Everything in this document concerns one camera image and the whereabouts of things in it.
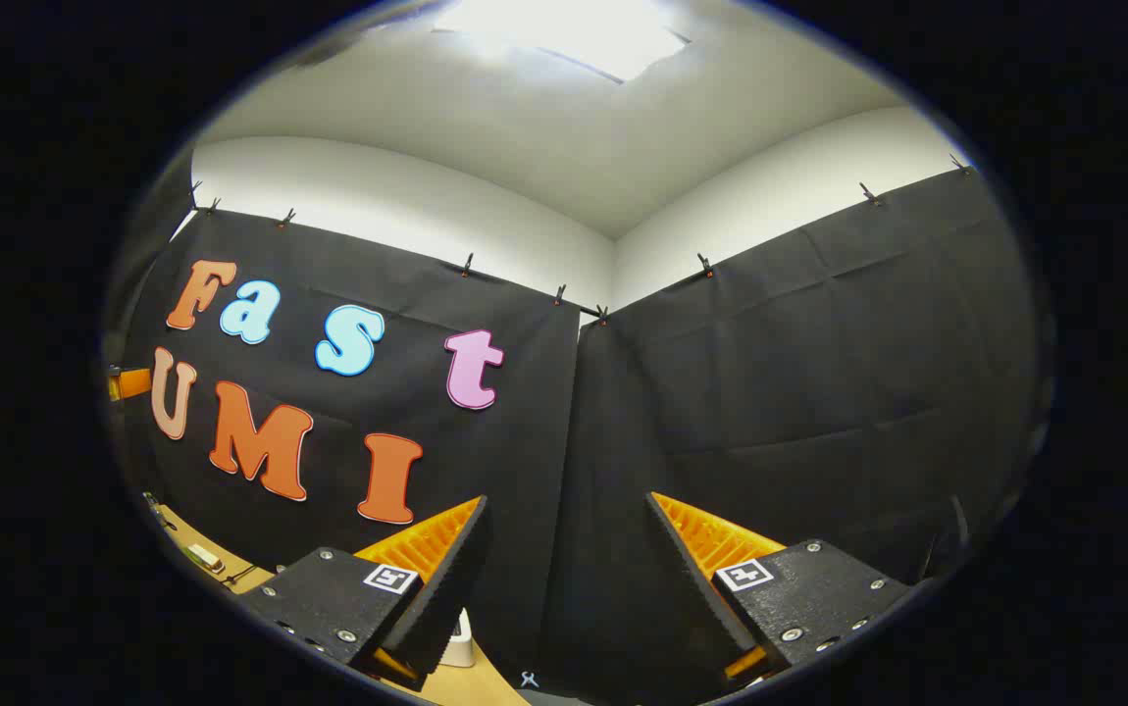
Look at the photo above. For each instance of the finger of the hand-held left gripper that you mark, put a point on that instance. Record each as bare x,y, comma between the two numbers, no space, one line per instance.
130,382

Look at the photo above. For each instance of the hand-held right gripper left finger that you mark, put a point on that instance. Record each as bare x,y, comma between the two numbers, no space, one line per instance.
446,588

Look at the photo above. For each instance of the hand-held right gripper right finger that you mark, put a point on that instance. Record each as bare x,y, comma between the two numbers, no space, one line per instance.
687,579

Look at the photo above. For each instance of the white tapered appliance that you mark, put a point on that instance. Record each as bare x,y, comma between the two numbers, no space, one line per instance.
459,642

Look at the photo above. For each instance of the toast sandwich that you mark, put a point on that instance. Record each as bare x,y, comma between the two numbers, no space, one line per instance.
205,559

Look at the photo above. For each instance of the row of black cloth clips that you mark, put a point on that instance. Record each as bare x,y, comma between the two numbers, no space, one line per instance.
704,263

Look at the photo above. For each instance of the ceiling light panel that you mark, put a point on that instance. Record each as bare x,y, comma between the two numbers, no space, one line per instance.
574,34

